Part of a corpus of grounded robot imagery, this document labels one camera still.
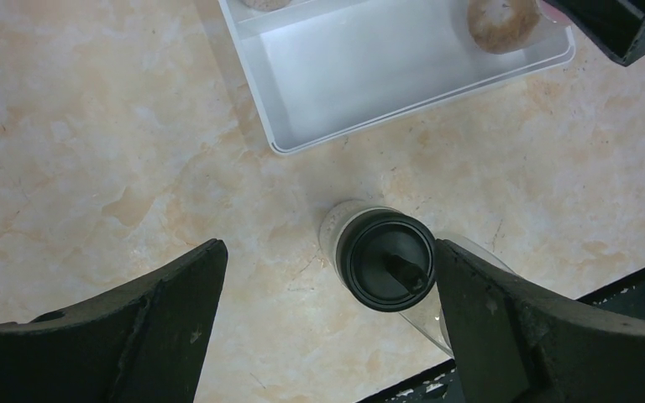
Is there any white divided plastic tray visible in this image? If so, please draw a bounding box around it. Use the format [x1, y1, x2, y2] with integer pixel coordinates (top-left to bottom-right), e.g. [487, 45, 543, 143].
[219, 1, 575, 154]

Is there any black cap glass jar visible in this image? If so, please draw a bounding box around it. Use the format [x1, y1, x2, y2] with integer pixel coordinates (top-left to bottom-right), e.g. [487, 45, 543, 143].
[318, 200, 436, 312]

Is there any pink lid spice jar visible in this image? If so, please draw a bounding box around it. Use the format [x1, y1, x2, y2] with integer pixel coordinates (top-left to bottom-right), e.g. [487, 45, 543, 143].
[466, 0, 570, 55]

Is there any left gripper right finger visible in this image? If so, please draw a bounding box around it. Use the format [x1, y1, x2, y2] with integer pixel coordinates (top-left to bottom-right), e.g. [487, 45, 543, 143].
[435, 240, 645, 402]

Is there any silver perforated lid shaker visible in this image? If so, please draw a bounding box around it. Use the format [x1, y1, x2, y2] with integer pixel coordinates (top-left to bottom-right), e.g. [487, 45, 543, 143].
[242, 0, 291, 13]

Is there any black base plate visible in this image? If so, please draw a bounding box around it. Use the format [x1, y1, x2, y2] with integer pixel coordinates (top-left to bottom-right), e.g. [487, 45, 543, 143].
[362, 268, 645, 402]

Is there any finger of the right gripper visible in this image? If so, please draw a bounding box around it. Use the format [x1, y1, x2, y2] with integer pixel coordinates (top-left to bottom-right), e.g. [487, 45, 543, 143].
[547, 0, 645, 67]

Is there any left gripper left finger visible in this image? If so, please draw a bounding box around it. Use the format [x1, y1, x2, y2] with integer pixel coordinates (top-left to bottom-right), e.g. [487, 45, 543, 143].
[0, 239, 228, 402]

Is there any clear lid glass jar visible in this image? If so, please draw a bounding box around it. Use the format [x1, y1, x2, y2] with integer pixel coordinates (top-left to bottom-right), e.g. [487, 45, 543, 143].
[400, 231, 516, 358]

